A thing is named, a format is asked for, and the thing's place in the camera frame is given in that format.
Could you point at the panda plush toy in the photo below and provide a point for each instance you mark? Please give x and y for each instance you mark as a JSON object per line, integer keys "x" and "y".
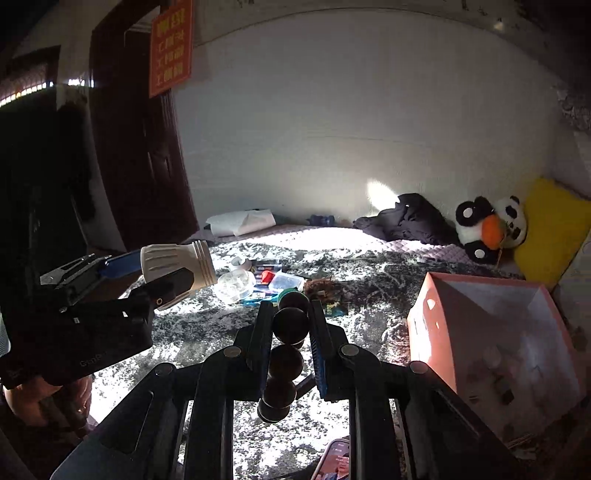
{"x": 475, "y": 221}

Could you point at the green round lid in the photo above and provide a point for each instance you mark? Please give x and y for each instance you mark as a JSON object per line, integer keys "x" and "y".
{"x": 285, "y": 293}

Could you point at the dark wooden door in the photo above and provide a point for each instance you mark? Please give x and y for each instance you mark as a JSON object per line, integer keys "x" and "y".
{"x": 138, "y": 161}

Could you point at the dark crumpled clothing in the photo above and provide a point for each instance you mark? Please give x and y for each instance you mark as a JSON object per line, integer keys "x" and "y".
{"x": 411, "y": 217}

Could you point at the red wall poster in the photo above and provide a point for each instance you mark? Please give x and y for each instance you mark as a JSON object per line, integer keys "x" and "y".
{"x": 171, "y": 46}

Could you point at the clear flat plastic box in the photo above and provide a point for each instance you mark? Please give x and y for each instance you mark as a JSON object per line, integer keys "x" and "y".
{"x": 286, "y": 281}

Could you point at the person's left hand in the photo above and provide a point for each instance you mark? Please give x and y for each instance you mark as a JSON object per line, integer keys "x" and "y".
{"x": 37, "y": 404}

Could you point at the smartphone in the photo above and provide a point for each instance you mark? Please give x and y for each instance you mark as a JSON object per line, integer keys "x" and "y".
{"x": 332, "y": 461}

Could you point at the white paper bag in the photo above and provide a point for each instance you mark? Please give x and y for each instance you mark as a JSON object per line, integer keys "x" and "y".
{"x": 240, "y": 221}

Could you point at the cream ribbed cup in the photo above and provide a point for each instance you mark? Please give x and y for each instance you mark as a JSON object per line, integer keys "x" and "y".
{"x": 175, "y": 258}

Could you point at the yellow pillow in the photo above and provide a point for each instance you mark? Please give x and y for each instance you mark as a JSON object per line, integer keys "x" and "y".
{"x": 549, "y": 230}

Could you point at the brown fuzzy item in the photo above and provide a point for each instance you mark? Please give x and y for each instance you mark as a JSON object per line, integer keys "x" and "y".
{"x": 321, "y": 288}

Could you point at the red bottle cap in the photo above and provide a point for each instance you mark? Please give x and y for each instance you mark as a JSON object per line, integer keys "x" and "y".
{"x": 268, "y": 276}

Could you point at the pink storage box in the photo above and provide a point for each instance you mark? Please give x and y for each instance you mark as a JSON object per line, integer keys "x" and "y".
{"x": 429, "y": 341}

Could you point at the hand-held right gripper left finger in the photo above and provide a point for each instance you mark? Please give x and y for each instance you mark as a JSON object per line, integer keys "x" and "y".
{"x": 261, "y": 350}

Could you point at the clear plastic container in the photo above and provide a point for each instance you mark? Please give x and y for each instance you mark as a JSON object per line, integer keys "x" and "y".
{"x": 235, "y": 286}

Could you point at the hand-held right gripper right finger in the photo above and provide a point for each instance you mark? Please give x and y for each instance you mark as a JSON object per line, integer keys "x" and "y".
{"x": 319, "y": 355}

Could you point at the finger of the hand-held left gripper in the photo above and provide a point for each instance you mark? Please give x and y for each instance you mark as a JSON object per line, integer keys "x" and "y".
{"x": 171, "y": 286}
{"x": 122, "y": 266}

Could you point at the small blue object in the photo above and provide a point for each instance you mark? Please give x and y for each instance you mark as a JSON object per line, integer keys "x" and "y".
{"x": 323, "y": 219}

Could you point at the patterned white pillow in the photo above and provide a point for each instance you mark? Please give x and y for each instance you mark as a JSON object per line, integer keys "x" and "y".
{"x": 577, "y": 124}

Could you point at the grey mottled blanket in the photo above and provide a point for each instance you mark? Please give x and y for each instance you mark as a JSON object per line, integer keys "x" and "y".
{"x": 369, "y": 323}

